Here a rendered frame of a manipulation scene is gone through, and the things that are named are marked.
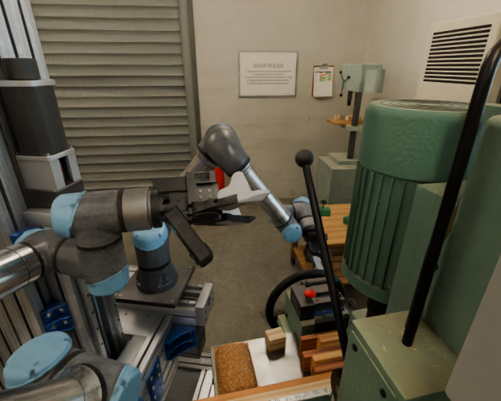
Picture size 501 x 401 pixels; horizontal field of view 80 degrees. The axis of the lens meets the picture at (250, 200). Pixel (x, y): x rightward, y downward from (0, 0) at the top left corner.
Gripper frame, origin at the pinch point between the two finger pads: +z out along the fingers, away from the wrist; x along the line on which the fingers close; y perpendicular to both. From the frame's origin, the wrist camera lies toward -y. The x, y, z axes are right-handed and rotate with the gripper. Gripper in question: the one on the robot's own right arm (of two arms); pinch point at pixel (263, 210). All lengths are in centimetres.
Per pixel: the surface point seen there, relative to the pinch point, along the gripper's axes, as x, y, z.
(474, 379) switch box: -31.3, -23.3, 4.9
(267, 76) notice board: 194, 210, 77
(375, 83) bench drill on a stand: 115, 131, 134
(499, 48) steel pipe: -39.4, -2.3, 8.5
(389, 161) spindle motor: -18.8, -0.4, 14.1
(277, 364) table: 27.1, -30.6, 4.0
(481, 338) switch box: -33.1, -20.6, 4.8
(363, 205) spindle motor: -10.5, -4.0, 13.8
